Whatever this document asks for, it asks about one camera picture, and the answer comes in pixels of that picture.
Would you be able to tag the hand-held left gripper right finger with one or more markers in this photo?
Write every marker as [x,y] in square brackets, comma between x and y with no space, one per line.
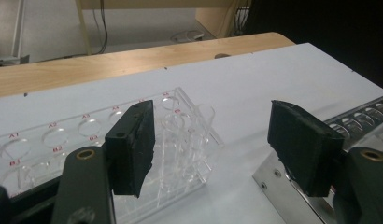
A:
[304,146]

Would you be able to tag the grey power strip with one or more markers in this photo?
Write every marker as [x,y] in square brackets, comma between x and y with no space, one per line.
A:
[12,60]

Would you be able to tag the metal tube rack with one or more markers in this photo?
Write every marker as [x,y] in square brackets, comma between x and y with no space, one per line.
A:
[289,199]

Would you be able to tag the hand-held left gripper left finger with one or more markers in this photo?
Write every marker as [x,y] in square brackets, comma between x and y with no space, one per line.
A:
[130,149]

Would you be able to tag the wooden table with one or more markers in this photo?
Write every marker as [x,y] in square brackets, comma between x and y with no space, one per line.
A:
[87,68]

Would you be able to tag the clear acrylic tube rack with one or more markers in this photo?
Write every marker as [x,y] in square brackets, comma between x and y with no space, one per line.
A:
[71,130]

